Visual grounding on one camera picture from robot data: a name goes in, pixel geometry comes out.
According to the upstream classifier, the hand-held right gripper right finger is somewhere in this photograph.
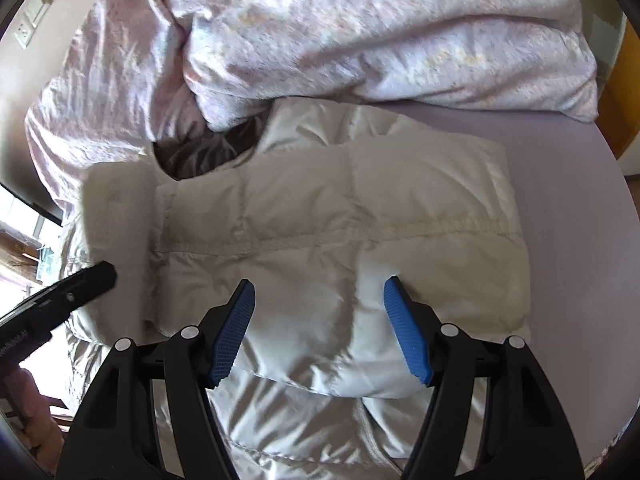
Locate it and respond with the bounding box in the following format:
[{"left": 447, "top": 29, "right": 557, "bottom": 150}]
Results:
[{"left": 382, "top": 276, "right": 586, "bottom": 480}]

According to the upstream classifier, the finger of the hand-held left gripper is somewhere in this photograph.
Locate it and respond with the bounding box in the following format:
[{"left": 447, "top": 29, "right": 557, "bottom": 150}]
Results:
[{"left": 45, "top": 260, "right": 119, "bottom": 322}]

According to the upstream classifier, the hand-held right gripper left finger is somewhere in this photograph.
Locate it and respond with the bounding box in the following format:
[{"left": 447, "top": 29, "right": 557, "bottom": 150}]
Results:
[{"left": 55, "top": 279, "right": 257, "bottom": 480}]

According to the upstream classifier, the white puffer jacket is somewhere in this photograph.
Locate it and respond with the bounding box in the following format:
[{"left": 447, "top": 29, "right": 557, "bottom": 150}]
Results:
[{"left": 62, "top": 97, "right": 533, "bottom": 480}]

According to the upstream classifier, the person's left forearm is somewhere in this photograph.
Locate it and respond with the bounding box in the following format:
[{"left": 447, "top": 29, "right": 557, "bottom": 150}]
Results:
[{"left": 0, "top": 365, "right": 68, "bottom": 463}]

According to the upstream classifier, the window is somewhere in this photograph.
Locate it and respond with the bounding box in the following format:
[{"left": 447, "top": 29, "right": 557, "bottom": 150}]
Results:
[{"left": 0, "top": 184, "right": 68, "bottom": 318}]

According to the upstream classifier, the lavender bed sheet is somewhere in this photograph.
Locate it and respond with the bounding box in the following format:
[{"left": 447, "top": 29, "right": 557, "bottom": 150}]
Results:
[{"left": 390, "top": 100, "right": 640, "bottom": 476}]

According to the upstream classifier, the pink floral duvet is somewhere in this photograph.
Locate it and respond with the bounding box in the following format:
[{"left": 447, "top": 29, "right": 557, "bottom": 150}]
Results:
[{"left": 24, "top": 0, "right": 601, "bottom": 221}]

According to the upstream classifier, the wooden furniture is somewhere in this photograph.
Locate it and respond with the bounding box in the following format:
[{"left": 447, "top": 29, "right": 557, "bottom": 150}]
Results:
[{"left": 595, "top": 7, "right": 640, "bottom": 177}]

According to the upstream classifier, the white wall switch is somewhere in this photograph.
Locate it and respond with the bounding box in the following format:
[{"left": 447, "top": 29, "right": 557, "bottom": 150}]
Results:
[{"left": 14, "top": 0, "right": 52, "bottom": 51}]

